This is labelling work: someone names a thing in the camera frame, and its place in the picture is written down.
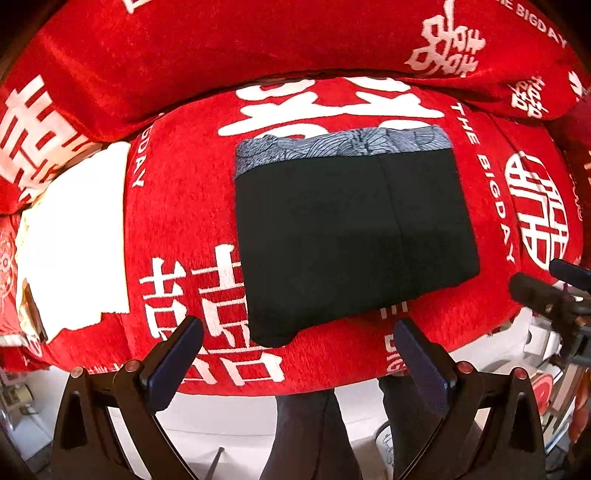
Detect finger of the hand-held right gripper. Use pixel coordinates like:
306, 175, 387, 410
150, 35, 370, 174
509, 271, 579, 321
549, 257, 591, 295

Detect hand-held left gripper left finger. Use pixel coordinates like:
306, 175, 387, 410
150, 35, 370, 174
51, 316, 205, 480

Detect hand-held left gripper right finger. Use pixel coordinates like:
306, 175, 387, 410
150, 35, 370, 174
394, 318, 548, 480

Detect black pants with grey waistband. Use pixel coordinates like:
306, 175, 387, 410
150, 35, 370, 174
234, 124, 481, 349

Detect white patterned cup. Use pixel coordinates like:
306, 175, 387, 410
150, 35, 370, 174
375, 424, 399, 468

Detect person's left leg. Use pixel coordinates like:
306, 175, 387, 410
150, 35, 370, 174
261, 388, 365, 480

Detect red printed blanket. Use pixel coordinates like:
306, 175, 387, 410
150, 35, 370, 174
0, 76, 585, 398

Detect red pillow with gold ornament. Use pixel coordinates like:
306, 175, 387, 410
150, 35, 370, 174
0, 215, 28, 335

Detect red printed back cushion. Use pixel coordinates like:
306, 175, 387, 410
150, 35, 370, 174
0, 0, 591, 215

